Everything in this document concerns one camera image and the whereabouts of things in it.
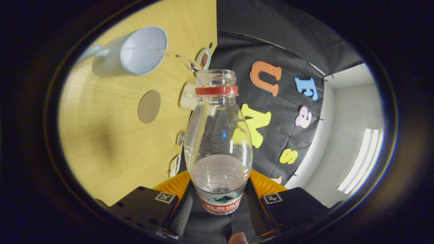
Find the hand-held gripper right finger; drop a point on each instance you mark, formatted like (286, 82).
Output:
(295, 206)

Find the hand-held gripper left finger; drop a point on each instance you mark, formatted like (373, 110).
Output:
(145, 206)

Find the round brown coaster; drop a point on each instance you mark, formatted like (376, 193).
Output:
(149, 106)

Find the white cup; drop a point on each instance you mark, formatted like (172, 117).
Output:
(142, 51)

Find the white divided dish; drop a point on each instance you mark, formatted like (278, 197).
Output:
(174, 166)

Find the ceiling light panel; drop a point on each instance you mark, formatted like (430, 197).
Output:
(362, 159)

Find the wooden table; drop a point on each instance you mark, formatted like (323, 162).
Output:
(101, 135)

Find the white toaster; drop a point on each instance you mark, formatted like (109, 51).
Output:
(187, 99)

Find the brown meat piece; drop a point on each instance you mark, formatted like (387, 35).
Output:
(204, 60)

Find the pale green plate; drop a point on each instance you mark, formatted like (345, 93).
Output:
(206, 52)

